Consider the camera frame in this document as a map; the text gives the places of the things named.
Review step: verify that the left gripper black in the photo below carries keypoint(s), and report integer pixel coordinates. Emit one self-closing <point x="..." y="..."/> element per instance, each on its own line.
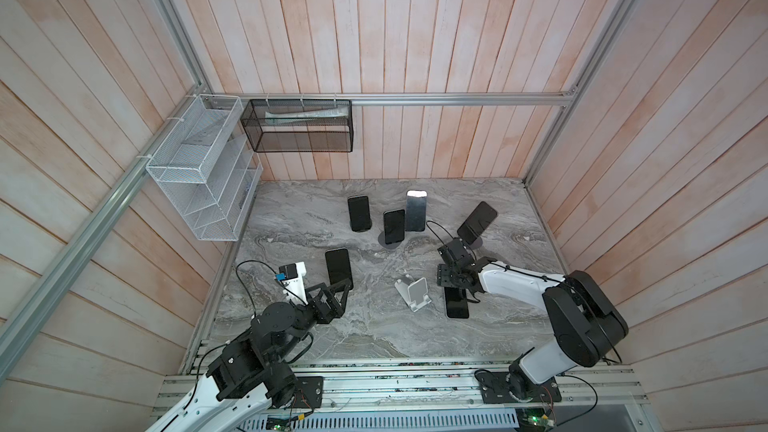
<point x="325" y="316"/>

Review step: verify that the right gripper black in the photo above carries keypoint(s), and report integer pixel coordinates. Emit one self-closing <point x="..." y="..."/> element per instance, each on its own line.
<point x="441" y="275"/>

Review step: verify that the white phone stand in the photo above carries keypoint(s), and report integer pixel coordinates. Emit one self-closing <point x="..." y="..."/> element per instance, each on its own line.
<point x="414" y="292"/>

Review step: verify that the purple phone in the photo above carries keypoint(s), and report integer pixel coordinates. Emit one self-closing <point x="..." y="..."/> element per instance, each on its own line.
<point x="476" y="223"/>

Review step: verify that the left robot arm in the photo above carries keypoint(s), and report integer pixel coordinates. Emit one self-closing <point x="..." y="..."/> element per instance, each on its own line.
<point x="253" y="371"/>

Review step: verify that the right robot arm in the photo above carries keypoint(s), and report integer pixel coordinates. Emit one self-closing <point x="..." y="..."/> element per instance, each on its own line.
<point x="585" y="323"/>

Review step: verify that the purple round phone stand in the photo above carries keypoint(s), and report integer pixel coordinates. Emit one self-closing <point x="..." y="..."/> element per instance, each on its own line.
<point x="476" y="244"/>

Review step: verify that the black phone centre round stand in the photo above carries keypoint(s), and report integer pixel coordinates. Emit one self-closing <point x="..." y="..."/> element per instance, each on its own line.
<point x="394" y="226"/>

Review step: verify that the blue phone upright reflective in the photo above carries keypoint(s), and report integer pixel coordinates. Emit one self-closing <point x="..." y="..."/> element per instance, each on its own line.
<point x="415" y="212"/>

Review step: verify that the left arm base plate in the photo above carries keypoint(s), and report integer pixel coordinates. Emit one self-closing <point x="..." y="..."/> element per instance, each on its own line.
<point x="305" y="392"/>

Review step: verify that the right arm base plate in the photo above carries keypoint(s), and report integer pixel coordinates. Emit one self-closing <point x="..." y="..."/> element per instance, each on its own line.
<point x="498" y="387"/>

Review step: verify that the aluminium rail frame front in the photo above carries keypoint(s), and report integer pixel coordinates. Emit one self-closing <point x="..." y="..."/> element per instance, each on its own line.
<point x="442" y="394"/>

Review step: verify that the black wire mesh basket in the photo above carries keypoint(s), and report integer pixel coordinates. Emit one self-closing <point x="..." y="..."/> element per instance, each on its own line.
<point x="299" y="125"/>

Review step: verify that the white wire mesh shelf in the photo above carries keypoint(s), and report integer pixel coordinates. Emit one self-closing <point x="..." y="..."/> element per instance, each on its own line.
<point x="204" y="167"/>

